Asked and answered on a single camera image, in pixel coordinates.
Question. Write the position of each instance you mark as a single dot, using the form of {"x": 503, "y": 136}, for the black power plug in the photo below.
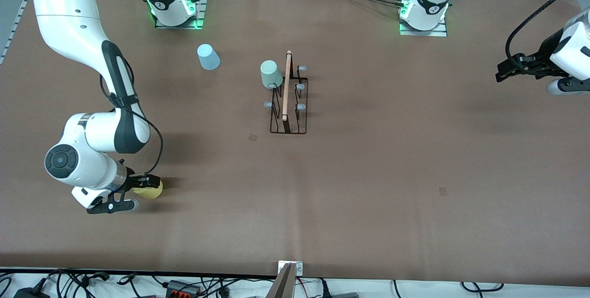
{"x": 325, "y": 289}

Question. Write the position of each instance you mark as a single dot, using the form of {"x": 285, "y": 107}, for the light blue plastic cup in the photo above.
{"x": 209, "y": 57}

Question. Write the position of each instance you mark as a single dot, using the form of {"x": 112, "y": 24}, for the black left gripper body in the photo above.
{"x": 543, "y": 60}

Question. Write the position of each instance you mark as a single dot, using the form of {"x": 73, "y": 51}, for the silver aluminium rail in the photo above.
{"x": 16, "y": 23}

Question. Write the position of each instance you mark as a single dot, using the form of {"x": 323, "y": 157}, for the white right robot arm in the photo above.
{"x": 69, "y": 12}

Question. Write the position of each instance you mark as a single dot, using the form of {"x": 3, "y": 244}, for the small metal bracket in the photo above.
{"x": 298, "y": 268}

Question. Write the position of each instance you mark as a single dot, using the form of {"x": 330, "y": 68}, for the mint green plastic cup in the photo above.
{"x": 271, "y": 75}

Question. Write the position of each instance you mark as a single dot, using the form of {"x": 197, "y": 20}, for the grey aluminium profile bar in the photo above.
{"x": 282, "y": 285}

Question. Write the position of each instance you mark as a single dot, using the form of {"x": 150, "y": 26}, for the black red power adapter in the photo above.
{"x": 183, "y": 287}

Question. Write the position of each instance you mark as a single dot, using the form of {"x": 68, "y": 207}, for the yellow plastic cup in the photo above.
{"x": 152, "y": 193}

